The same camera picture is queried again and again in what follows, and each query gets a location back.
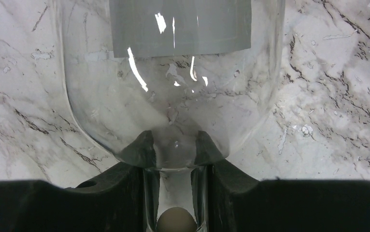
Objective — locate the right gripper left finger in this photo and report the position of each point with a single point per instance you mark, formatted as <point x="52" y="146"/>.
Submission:
<point x="113" y="201"/>

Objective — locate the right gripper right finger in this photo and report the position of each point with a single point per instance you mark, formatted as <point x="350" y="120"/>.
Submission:
<point x="239" y="203"/>

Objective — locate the clear bottle dark label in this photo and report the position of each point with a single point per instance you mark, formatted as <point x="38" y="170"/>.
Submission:
<point x="170" y="86"/>

